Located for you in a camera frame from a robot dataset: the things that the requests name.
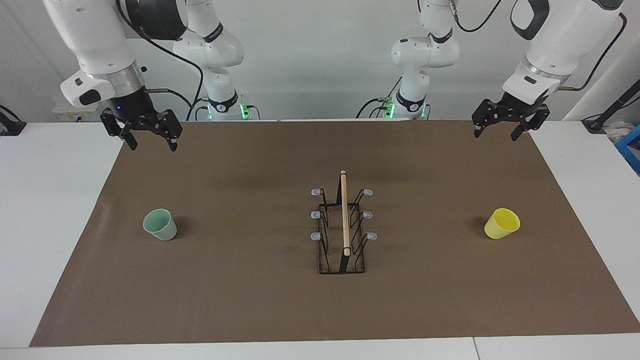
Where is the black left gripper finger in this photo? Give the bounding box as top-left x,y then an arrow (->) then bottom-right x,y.
472,99 -> 503,138
510,107 -> 551,142

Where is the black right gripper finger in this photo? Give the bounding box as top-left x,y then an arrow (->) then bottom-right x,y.
100,111 -> 138,151
150,109 -> 183,152

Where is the pale green cup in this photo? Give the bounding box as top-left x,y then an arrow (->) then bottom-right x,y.
143,208 -> 178,242

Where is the yellow cup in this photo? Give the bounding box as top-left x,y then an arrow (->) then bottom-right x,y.
484,208 -> 521,240

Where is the white power strip box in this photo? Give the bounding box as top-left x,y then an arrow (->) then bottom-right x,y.
52,100 -> 108,122

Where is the black stand pole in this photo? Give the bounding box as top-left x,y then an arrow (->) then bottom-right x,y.
581,80 -> 640,134

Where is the clear plastic bag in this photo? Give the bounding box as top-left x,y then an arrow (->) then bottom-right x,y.
604,121 -> 636,144

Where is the blue box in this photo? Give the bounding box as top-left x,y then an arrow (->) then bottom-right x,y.
615,125 -> 640,176

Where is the brown paper mat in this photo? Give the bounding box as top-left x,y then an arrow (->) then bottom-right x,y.
29,119 -> 640,347

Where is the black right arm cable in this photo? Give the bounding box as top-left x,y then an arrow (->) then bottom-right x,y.
116,0 -> 206,122

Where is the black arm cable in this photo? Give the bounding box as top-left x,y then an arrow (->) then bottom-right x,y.
448,0 -> 628,93
116,0 -> 206,122

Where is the black base cable bundle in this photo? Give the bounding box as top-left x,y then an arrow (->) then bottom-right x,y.
356,75 -> 403,119
192,97 -> 211,122

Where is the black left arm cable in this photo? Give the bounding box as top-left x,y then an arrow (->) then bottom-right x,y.
448,0 -> 628,93

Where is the black clamp mount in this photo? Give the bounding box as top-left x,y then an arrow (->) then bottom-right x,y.
0,105 -> 27,137

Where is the black wire cup rack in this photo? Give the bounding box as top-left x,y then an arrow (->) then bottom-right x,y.
311,170 -> 378,275

